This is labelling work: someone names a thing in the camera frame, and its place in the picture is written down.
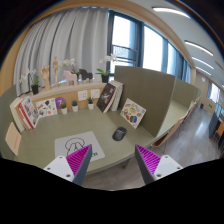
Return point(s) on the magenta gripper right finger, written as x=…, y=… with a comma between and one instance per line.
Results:
x=153, y=166

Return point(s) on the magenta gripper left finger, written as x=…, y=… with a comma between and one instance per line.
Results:
x=73, y=167

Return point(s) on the white printed mouse mat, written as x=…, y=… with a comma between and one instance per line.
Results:
x=67, y=145

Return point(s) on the dark grey computer mouse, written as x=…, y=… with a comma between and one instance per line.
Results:
x=119, y=133

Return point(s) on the colourful illustrated picture book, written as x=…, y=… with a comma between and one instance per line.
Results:
x=132, y=113

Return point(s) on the small potted plant middle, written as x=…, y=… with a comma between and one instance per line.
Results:
x=75, y=106

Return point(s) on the small potted plant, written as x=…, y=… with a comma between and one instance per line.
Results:
x=90, y=103
x=75, y=106
x=63, y=108

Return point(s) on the small potted plant left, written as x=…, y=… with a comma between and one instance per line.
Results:
x=63, y=108

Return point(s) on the white illustrated card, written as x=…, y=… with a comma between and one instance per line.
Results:
x=46, y=107

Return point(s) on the tan paper card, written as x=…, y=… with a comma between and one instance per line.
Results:
x=13, y=138

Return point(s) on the purple round card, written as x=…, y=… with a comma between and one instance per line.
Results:
x=59, y=101

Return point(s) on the small potted plant right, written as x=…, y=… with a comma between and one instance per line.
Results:
x=90, y=103

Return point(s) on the dark cover leaning book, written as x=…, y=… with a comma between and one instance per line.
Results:
x=106, y=97

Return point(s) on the olive green desk divider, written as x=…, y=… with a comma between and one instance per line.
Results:
x=154, y=91

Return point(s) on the beige leaning book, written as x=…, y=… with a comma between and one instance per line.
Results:
x=15, y=115

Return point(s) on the white leaning book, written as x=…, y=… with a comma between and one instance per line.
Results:
x=119, y=89

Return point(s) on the pink wooden horse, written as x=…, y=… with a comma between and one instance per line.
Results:
x=70, y=77

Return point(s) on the dark wooden horse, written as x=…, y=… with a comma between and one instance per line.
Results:
x=85, y=75

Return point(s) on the white orchid black pot left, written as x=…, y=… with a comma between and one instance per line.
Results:
x=32, y=78

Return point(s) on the white orchid black pot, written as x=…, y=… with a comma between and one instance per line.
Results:
x=32, y=78
x=104, y=73

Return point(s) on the white orchid black pot right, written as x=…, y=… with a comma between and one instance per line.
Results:
x=104, y=73

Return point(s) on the wooden hand model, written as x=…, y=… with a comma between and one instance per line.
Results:
x=45, y=76

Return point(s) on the wooden artist mannequin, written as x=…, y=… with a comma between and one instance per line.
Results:
x=56, y=66

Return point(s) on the white orchid middle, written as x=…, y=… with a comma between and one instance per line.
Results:
x=71, y=62

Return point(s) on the grey curtain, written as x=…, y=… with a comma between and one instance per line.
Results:
x=79, y=33

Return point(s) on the white wall socket left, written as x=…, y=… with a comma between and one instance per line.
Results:
x=82, y=95

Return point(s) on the white wall socket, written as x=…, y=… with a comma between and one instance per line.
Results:
x=82, y=95
x=95, y=93

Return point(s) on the white wall socket right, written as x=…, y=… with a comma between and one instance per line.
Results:
x=95, y=93

